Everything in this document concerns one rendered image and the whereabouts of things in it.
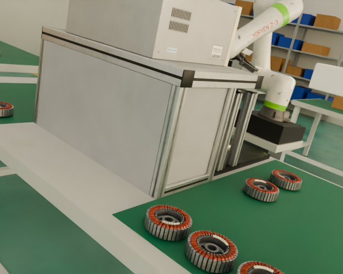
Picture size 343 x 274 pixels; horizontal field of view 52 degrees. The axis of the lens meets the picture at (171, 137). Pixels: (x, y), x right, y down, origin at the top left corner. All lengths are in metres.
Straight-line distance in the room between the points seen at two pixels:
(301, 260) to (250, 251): 0.13
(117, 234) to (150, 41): 0.52
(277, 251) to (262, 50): 1.35
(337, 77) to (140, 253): 0.52
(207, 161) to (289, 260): 0.42
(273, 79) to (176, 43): 1.04
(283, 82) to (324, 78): 1.49
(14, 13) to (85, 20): 5.56
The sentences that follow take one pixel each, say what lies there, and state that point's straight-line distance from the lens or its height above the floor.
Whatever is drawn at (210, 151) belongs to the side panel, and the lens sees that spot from 1.16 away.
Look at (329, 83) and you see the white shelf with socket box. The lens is 0.51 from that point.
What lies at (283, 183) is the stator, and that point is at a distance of 1.33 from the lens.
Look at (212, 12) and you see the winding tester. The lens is 1.18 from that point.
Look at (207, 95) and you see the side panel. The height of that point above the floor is 1.04.
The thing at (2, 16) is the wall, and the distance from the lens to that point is 6.71.
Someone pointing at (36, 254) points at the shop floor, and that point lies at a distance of 1.99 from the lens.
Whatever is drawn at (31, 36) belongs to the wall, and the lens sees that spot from 6.97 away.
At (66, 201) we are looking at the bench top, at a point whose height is 0.74.
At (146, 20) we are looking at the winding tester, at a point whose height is 1.21.
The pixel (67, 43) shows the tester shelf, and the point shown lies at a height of 1.08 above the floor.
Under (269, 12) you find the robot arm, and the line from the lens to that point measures 1.84.
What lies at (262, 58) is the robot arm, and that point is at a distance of 2.09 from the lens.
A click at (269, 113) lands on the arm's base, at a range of 2.02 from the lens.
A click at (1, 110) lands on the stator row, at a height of 0.78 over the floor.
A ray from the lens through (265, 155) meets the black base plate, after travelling 1.59.
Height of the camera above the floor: 1.21
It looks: 17 degrees down
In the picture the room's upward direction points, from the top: 12 degrees clockwise
